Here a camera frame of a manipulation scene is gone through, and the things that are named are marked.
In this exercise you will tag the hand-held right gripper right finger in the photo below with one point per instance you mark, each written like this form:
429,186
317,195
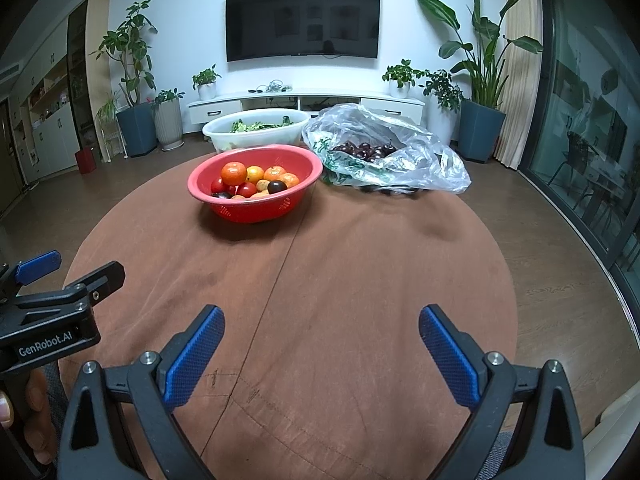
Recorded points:
450,355

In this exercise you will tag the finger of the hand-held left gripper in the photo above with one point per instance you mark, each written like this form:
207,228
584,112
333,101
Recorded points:
105,277
37,265

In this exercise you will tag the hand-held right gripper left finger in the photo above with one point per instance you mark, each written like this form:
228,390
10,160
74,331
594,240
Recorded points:
192,355

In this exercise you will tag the dark plum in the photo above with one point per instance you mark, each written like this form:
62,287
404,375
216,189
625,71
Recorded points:
221,195
276,186

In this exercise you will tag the red tomato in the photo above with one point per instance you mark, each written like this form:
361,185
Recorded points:
246,190
218,185

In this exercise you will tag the red plastic basin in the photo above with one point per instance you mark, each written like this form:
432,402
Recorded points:
250,210

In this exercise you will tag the dark reddish orange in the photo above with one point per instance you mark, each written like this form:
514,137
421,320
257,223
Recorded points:
233,173

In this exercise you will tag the brown longan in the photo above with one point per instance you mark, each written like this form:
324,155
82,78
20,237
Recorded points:
260,194

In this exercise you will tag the person's left hand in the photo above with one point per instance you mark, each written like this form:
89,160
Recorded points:
41,420

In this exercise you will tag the grey mesh chair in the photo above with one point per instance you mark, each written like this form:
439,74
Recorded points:
502,455

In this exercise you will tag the red waste bin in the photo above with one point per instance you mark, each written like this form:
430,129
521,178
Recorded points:
86,160

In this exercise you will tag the brown tablecloth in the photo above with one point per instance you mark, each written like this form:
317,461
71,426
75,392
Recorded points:
350,285

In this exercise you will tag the tall potted tree plant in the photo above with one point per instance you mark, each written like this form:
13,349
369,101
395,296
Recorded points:
137,130

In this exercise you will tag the spider plant on white stand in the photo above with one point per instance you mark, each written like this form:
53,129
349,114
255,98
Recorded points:
110,115

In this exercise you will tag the plant in white ribbed pot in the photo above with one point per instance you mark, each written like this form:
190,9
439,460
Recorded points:
169,122

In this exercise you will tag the cream cushioned seat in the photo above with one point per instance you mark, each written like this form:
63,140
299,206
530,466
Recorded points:
610,430

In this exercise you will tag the clear plastic bag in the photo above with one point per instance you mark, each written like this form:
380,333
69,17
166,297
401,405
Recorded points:
425,170

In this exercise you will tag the white television cabinet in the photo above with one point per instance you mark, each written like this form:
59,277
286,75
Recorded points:
215,110

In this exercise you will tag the white plastic basin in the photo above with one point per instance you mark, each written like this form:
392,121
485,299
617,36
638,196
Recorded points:
260,136

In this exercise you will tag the green leafy vegetables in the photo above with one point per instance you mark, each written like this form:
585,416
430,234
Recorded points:
250,125

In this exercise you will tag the small potted plant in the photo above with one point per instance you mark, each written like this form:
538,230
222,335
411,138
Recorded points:
400,89
206,90

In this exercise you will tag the pile of dark cherries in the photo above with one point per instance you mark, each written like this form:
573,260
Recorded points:
365,151

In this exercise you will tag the large broad-leaf potted plant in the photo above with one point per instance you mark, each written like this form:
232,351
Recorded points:
480,130

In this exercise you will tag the plant in tall white pot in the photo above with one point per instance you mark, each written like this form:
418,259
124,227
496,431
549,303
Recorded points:
442,117

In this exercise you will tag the glass sliding door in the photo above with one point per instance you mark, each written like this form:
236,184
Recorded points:
585,120

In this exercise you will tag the beige curtain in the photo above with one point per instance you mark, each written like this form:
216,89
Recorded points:
520,70

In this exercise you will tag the white wall cabinet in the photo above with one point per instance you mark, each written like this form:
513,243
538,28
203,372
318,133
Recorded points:
50,130

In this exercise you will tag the wall-mounted black television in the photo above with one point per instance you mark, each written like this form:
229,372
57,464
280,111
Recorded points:
302,20

